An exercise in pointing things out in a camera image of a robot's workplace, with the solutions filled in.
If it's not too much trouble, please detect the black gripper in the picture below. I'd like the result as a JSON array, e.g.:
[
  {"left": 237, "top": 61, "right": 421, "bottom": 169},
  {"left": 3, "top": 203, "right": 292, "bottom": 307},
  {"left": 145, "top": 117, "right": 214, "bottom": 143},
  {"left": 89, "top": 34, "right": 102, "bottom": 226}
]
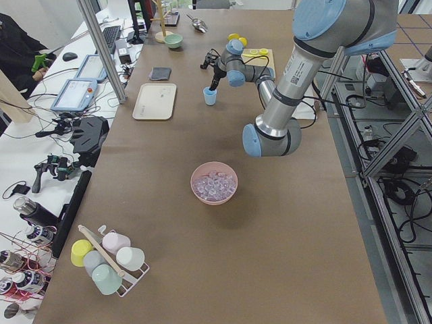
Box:
[{"left": 209, "top": 62, "right": 227, "bottom": 91}]

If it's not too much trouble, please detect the clear ice cubes pile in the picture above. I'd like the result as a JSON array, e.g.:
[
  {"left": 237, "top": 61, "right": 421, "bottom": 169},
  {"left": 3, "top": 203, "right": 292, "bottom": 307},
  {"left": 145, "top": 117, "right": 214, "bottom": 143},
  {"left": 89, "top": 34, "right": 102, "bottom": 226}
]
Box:
[{"left": 192, "top": 171, "right": 237, "bottom": 201}]

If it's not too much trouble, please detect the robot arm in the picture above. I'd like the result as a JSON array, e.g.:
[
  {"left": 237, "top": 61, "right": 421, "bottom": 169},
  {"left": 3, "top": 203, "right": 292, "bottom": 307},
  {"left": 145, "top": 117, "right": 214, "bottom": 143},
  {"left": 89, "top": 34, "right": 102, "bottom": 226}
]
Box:
[
  {"left": 242, "top": 1, "right": 399, "bottom": 157},
  {"left": 209, "top": 39, "right": 275, "bottom": 91}
]

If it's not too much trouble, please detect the light blue plastic cup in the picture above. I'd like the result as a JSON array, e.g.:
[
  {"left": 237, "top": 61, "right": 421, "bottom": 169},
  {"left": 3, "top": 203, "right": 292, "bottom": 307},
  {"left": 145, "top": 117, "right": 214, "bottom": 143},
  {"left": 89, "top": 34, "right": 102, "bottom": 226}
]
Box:
[{"left": 202, "top": 86, "right": 217, "bottom": 106}]

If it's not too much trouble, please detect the metal ice scoop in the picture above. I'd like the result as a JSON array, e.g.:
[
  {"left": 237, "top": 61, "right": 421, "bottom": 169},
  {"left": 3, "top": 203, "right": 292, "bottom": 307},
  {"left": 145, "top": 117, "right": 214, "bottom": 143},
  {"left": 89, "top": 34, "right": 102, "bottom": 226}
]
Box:
[{"left": 186, "top": 13, "right": 208, "bottom": 33}]

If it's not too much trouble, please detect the pink cup on rack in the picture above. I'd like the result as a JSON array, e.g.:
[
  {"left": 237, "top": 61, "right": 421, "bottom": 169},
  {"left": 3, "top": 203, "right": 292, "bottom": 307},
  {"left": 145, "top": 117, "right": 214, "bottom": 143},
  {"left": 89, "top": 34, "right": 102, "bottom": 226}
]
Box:
[{"left": 102, "top": 232, "right": 131, "bottom": 254}]

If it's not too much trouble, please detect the white cup on rack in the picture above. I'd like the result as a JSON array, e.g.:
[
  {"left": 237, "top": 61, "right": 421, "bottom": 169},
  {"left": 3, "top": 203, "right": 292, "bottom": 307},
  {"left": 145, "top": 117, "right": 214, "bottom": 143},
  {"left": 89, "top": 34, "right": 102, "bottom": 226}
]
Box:
[{"left": 116, "top": 247, "right": 145, "bottom": 271}]

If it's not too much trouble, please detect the white cup rack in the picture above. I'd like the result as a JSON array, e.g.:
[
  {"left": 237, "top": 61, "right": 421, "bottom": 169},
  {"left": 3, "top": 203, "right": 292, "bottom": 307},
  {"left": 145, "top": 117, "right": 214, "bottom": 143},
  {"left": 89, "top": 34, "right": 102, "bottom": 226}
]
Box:
[{"left": 78, "top": 225, "right": 150, "bottom": 297}]

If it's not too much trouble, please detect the yellow cup on rack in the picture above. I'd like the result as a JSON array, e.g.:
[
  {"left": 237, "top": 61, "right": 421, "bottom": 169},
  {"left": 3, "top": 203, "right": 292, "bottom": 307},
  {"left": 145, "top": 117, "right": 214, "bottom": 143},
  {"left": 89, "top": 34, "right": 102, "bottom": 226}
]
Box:
[{"left": 70, "top": 239, "right": 94, "bottom": 267}]

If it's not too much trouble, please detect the grey cup on rack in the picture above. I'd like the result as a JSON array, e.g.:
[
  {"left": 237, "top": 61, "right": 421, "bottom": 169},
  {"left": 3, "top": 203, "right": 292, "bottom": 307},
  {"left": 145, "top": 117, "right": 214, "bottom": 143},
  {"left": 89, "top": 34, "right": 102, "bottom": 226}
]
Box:
[{"left": 83, "top": 250, "right": 105, "bottom": 277}]

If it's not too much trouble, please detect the green cup on rack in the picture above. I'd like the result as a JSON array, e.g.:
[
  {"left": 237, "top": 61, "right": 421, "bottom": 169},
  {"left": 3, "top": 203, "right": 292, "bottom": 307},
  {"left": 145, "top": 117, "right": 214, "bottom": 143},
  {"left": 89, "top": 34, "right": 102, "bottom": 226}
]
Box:
[{"left": 91, "top": 264, "right": 122, "bottom": 295}]

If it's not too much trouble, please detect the bamboo cutting board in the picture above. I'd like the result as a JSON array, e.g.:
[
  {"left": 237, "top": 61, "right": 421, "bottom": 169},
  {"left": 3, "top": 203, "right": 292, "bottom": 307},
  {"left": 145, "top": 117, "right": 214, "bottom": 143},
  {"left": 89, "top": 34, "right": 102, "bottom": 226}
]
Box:
[{"left": 242, "top": 48, "right": 275, "bottom": 70}]

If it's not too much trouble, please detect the lemon half upper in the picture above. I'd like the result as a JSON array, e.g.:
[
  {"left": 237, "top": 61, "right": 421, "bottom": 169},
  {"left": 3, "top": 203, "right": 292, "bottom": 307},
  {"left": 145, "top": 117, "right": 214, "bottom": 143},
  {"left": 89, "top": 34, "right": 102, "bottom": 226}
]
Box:
[{"left": 243, "top": 49, "right": 259, "bottom": 57}]

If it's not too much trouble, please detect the lemon half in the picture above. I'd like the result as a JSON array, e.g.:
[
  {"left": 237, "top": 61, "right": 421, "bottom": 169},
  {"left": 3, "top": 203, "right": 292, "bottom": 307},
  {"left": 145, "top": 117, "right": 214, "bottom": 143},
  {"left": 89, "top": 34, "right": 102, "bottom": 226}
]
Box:
[
  {"left": 243, "top": 49, "right": 259, "bottom": 57},
  {"left": 259, "top": 48, "right": 269, "bottom": 55}
]

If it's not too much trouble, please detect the whole lemon near board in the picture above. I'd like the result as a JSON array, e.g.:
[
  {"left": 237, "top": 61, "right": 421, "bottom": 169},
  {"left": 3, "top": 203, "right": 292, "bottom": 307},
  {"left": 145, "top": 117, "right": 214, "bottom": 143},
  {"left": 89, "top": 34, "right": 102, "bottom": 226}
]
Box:
[{"left": 227, "top": 33, "right": 240, "bottom": 41}]

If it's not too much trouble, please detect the whole lemon outer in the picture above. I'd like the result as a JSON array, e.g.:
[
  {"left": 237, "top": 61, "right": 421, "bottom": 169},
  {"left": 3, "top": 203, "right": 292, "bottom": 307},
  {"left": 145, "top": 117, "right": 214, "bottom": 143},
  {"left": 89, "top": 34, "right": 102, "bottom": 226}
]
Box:
[{"left": 238, "top": 37, "right": 248, "bottom": 47}]

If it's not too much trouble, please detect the grey folded cloth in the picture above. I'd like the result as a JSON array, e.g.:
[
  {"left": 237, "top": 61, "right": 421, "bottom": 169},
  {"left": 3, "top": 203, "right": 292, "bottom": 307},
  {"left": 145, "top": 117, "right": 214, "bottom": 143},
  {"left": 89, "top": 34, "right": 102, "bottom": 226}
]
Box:
[{"left": 149, "top": 67, "right": 171, "bottom": 81}]

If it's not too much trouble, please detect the lemon half lower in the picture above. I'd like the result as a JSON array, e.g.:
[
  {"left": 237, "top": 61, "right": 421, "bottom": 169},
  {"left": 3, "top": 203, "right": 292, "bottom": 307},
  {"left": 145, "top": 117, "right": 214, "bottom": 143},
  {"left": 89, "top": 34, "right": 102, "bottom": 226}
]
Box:
[{"left": 259, "top": 48, "right": 269, "bottom": 55}]

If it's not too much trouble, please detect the green ceramic bowl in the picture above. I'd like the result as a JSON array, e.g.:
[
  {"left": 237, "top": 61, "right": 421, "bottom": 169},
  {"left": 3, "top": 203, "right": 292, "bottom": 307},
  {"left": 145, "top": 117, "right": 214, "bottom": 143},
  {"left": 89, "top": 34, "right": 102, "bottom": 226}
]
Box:
[{"left": 164, "top": 34, "right": 183, "bottom": 49}]

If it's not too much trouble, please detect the cream rabbit tray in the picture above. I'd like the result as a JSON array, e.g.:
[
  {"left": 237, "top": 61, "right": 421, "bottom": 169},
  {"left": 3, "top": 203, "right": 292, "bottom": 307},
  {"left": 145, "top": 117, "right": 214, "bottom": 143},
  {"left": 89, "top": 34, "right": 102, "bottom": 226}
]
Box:
[{"left": 132, "top": 83, "right": 177, "bottom": 120}]

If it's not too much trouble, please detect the wooden glass stand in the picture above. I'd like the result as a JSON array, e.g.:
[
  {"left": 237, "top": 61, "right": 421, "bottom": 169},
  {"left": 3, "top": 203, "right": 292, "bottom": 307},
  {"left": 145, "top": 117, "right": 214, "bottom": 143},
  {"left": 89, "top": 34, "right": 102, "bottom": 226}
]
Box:
[{"left": 151, "top": 0, "right": 173, "bottom": 43}]

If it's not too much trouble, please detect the pink bowl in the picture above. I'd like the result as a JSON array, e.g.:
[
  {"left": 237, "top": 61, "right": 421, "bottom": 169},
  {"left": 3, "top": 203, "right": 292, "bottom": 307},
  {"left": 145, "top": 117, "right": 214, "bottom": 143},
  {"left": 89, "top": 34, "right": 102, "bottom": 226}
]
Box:
[{"left": 190, "top": 161, "right": 238, "bottom": 205}]

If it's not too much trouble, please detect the black keyboard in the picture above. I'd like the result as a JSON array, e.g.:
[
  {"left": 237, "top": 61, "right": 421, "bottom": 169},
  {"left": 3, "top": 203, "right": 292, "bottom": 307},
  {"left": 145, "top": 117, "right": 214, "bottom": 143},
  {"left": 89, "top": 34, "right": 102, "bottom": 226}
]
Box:
[{"left": 102, "top": 26, "right": 121, "bottom": 54}]

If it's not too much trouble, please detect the teach pendant far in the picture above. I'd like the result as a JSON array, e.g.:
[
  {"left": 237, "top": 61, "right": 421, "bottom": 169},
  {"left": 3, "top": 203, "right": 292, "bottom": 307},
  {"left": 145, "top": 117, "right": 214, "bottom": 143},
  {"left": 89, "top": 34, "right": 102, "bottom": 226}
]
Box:
[{"left": 75, "top": 54, "right": 107, "bottom": 83}]

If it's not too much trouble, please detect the teach pendant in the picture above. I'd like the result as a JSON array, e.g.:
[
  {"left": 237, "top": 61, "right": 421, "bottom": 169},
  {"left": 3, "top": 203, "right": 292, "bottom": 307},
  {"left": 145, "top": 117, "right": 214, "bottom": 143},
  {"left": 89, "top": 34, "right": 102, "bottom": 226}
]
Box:
[
  {"left": 75, "top": 54, "right": 107, "bottom": 83},
  {"left": 51, "top": 78, "right": 98, "bottom": 112}
]

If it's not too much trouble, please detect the teach pendant near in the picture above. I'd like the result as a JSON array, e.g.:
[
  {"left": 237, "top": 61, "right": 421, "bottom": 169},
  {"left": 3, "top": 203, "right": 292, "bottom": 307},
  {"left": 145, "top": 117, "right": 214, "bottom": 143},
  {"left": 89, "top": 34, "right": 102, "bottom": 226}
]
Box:
[{"left": 51, "top": 78, "right": 98, "bottom": 112}]

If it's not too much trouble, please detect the black computer mouse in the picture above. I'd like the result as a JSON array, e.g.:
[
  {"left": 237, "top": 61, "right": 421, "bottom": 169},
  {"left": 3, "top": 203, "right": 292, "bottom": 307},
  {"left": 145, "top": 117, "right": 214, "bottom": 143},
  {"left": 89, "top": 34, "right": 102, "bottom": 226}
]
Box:
[{"left": 62, "top": 52, "right": 78, "bottom": 61}]

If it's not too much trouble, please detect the black thermos bottle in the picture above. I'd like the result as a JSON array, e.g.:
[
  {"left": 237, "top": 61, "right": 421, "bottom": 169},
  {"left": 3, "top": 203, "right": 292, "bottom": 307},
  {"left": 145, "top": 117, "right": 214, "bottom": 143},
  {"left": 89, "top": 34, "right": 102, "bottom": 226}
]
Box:
[{"left": 13, "top": 197, "right": 59, "bottom": 227}]

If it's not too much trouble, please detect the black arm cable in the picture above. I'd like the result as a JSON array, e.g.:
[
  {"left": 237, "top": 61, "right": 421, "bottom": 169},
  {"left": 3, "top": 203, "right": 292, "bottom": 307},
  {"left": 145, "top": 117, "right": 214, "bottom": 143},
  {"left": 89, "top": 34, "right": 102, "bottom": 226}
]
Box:
[{"left": 242, "top": 54, "right": 271, "bottom": 79}]

